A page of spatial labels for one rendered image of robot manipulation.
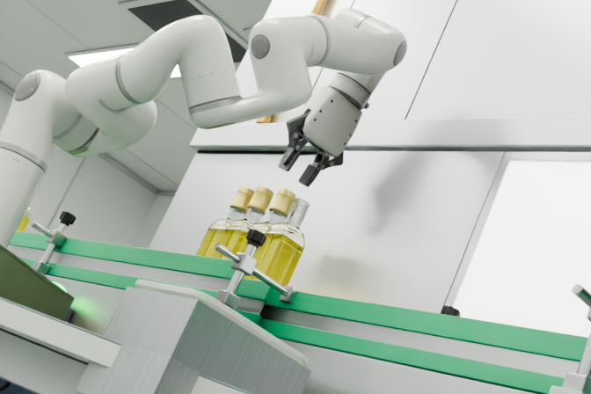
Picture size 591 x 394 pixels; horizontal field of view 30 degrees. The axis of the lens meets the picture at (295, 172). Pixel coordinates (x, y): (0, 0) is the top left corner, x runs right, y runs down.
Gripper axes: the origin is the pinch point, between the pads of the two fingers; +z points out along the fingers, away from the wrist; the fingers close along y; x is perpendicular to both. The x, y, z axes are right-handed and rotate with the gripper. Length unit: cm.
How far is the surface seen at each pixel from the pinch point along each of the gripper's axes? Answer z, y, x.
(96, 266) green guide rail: 34.7, 14.2, -16.9
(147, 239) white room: 42, -303, -573
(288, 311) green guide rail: 22.3, 4.1, 25.7
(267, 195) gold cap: 7.1, 0.8, -2.3
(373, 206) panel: -1.5, -11.9, 9.1
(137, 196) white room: 19, -288, -597
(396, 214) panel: -2.0, -11.9, 15.7
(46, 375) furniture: 47, 35, 28
